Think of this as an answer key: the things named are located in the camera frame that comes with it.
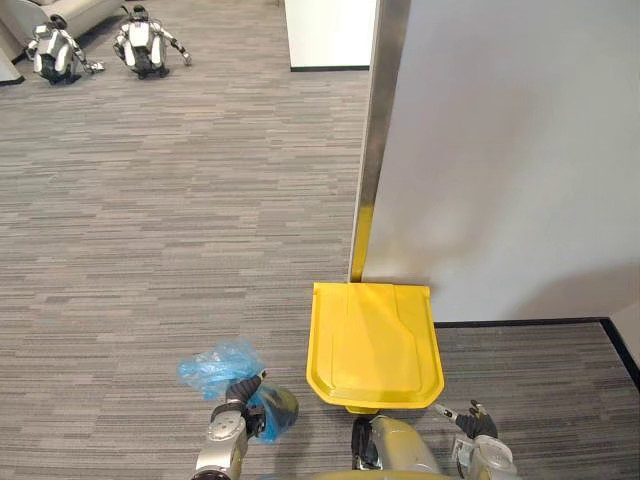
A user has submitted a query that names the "grey sofa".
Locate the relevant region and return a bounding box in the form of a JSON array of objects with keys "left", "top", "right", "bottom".
[{"left": 0, "top": 0, "right": 126, "bottom": 86}]

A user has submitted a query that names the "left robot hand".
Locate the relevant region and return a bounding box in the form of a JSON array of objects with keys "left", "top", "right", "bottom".
[{"left": 225, "top": 370, "right": 268, "bottom": 404}]

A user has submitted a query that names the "blue plastic trash bag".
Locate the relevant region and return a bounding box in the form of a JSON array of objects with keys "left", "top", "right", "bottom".
[{"left": 177, "top": 337, "right": 300, "bottom": 446}]

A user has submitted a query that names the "metal wall corner trim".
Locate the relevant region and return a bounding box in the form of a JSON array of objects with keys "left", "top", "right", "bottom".
[{"left": 348, "top": 0, "right": 412, "bottom": 284}]

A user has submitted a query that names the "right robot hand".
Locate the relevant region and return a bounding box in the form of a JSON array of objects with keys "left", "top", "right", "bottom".
[{"left": 433, "top": 399, "right": 499, "bottom": 438}]

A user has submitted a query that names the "white pillar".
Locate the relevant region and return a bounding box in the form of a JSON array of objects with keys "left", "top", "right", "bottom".
[{"left": 283, "top": 0, "right": 379, "bottom": 73}]

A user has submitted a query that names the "silver humanoid robot crouching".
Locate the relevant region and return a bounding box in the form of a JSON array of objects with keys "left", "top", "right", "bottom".
[
  {"left": 24, "top": 13, "right": 105, "bottom": 86},
  {"left": 112, "top": 3, "right": 194, "bottom": 80}
]

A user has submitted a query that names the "yellow trash can lid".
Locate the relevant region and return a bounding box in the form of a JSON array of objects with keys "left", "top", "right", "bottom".
[{"left": 305, "top": 281, "right": 446, "bottom": 414}]

